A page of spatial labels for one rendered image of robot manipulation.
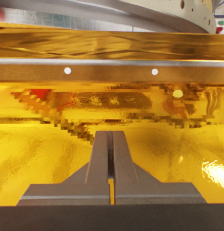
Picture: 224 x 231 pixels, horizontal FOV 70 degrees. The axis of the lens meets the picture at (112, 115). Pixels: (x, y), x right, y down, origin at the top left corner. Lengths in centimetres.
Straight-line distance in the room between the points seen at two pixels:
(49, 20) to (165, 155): 29
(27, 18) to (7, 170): 25
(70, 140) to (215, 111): 25
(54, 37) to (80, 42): 4
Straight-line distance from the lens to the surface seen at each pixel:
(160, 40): 32
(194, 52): 34
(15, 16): 31
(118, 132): 15
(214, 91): 36
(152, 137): 28
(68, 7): 33
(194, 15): 45
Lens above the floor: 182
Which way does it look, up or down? 15 degrees up
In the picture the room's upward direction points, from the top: 179 degrees counter-clockwise
